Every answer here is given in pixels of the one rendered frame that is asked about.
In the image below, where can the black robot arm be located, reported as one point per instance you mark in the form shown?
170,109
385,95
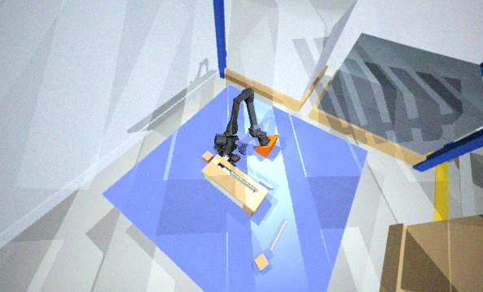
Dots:
229,137

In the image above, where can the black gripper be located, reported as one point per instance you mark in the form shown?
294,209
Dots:
228,150

